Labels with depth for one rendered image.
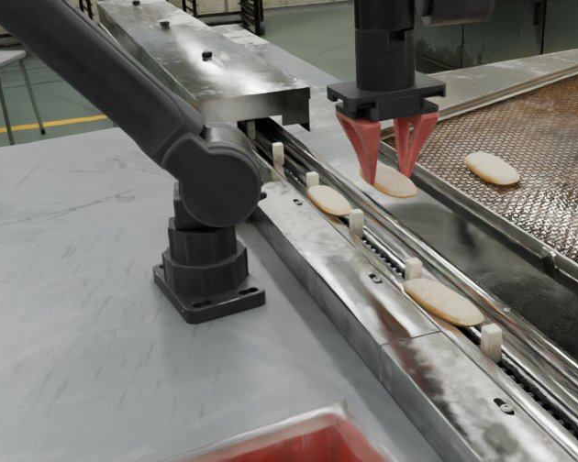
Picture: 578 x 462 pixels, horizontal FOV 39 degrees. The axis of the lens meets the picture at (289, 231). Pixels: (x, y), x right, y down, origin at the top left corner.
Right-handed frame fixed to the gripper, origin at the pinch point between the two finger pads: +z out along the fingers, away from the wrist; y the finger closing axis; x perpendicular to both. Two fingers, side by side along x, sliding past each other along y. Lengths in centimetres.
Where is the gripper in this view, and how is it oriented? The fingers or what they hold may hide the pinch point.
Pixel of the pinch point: (387, 172)
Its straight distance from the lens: 83.5
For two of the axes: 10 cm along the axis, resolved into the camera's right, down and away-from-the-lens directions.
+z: 0.7, 9.1, 4.0
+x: -3.3, -3.6, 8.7
